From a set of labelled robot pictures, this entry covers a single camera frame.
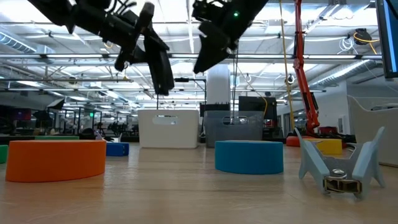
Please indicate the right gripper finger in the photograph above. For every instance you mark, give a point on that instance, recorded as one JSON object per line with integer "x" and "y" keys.
{"x": 211, "y": 53}

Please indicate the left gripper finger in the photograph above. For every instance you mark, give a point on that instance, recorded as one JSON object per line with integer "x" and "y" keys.
{"x": 138, "y": 56}
{"x": 155, "y": 39}

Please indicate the blue mini stapler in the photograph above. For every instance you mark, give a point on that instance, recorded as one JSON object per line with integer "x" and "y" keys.
{"x": 116, "y": 149}

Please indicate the blue tape roll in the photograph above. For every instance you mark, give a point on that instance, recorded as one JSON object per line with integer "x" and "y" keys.
{"x": 248, "y": 157}

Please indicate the orange tape roll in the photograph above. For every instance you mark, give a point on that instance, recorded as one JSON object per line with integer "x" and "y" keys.
{"x": 56, "y": 160}

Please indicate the grey staple remover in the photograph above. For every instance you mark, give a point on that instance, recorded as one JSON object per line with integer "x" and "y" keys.
{"x": 311, "y": 161}

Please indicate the yellow tape roll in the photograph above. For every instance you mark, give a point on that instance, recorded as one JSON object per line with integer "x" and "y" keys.
{"x": 329, "y": 146}

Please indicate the pale grey rectangular tray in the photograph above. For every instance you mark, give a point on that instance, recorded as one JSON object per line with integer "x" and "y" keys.
{"x": 367, "y": 130}

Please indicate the black background monitor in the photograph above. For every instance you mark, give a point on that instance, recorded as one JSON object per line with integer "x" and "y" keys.
{"x": 256, "y": 104}

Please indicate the smoky translucent plastic bin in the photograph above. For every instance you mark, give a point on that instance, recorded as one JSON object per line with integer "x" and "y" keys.
{"x": 211, "y": 133}

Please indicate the white plastic bin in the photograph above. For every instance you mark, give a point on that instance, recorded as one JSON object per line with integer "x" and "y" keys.
{"x": 186, "y": 133}

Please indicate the red desk lamp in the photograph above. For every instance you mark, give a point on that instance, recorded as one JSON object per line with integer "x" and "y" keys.
{"x": 306, "y": 93}

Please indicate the computer monitor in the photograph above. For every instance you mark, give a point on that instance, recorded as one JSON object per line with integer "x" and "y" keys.
{"x": 388, "y": 37}

